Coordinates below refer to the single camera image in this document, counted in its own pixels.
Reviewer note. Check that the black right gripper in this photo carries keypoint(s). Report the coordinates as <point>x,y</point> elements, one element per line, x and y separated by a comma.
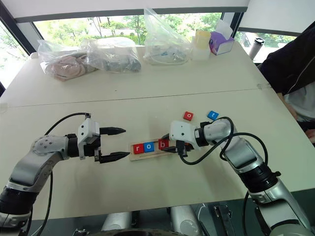
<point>183,147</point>

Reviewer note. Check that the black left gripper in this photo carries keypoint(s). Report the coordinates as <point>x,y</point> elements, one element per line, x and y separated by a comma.
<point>92,148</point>

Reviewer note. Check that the red letter b block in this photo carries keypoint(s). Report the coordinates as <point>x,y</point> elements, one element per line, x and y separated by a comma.
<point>163,145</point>

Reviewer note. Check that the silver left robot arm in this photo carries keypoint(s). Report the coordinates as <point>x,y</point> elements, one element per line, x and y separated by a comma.
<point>37,157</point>

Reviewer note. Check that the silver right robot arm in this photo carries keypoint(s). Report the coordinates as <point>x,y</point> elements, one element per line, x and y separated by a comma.
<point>248,157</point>

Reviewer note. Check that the blue letter o block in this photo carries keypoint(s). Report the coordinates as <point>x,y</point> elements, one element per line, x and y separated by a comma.
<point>148,147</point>

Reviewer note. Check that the red letter r block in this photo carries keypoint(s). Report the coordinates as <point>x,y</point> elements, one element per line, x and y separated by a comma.
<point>138,148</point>

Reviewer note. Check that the wooden letter tray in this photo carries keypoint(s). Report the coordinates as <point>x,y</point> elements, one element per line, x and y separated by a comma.
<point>147,156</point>

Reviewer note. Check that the red letter o block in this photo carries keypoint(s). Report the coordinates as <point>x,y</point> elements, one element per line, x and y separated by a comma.
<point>188,116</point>

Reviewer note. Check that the blue letter t block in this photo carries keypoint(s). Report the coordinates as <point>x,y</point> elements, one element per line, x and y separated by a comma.
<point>212,115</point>

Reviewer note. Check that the silver rounded robot body part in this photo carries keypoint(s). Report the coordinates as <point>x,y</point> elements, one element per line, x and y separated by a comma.
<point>116,221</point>
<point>184,218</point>

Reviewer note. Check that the person's bare hand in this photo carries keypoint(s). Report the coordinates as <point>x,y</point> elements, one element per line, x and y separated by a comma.
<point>311,135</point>

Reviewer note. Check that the plastic bag with grey items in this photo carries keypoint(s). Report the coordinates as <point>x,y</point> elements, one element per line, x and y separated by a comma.
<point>115,57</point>

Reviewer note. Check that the plastic bag with pink cloth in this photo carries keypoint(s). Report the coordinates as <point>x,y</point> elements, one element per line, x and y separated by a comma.
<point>66,65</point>

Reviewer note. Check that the white translucent container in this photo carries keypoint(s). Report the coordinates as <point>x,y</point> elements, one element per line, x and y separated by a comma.
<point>199,53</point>

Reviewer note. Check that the pale yellow plastic cup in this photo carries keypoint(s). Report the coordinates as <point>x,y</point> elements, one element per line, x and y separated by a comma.
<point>203,39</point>

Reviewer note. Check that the clear table seam clip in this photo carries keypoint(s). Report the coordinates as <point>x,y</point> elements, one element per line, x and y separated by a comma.
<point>263,86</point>

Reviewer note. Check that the purple tissue box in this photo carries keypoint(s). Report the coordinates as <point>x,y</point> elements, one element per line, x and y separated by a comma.
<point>221,41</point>

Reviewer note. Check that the white tumbler with black lid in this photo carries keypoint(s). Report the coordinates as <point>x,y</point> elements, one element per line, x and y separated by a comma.
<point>256,48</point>

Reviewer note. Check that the person in black jacket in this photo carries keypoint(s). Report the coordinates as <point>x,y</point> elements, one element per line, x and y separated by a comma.
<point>290,66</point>

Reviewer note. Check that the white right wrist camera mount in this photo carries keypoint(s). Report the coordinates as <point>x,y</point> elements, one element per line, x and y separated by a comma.
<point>182,131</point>

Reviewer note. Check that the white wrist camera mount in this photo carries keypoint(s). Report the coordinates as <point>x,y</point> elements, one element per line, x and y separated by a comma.
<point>86,130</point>
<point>182,131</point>

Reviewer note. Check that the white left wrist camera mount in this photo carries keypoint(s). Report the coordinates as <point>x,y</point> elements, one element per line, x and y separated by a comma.
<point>86,130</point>

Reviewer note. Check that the black metal bracket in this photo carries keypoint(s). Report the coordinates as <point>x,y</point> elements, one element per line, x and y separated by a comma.
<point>222,217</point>

